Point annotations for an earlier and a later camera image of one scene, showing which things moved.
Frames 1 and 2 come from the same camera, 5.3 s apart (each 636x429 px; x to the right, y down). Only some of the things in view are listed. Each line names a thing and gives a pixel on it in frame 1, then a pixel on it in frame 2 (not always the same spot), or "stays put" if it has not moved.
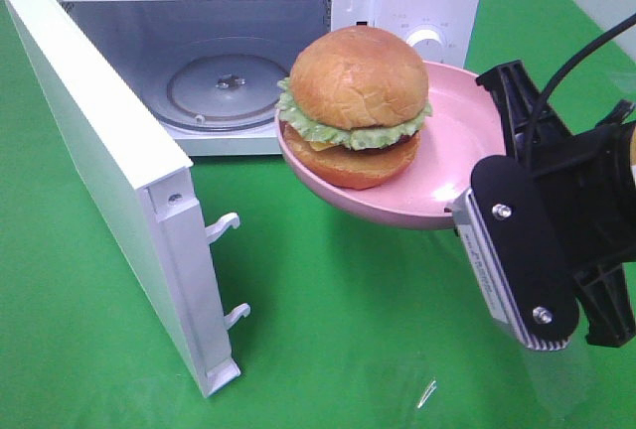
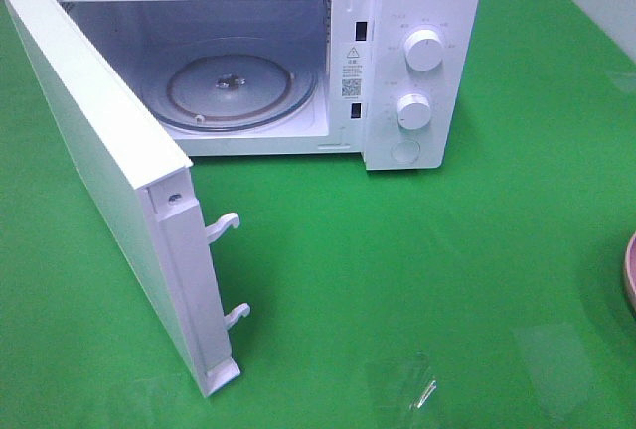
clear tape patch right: [561, 379] stays put
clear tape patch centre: [404, 389] stays put
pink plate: [468, 123] -> [630, 272]
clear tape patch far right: [624, 80] stays put
